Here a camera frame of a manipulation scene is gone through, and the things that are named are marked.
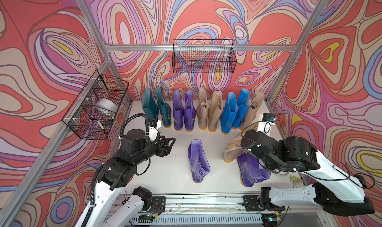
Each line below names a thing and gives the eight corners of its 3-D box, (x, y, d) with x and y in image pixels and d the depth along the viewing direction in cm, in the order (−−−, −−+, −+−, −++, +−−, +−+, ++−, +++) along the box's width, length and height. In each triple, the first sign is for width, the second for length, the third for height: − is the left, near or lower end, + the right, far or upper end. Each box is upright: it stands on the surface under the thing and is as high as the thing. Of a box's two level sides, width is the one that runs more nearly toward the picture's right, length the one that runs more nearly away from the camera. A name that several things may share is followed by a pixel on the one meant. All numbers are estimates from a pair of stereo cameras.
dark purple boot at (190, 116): (185, 135, 102) (184, 109, 81) (186, 117, 113) (184, 90, 92) (195, 135, 102) (196, 109, 81) (195, 117, 113) (195, 90, 92)
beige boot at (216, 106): (207, 134, 102) (211, 108, 81) (208, 117, 111) (211, 90, 91) (217, 135, 101) (223, 109, 81) (216, 117, 111) (222, 91, 91)
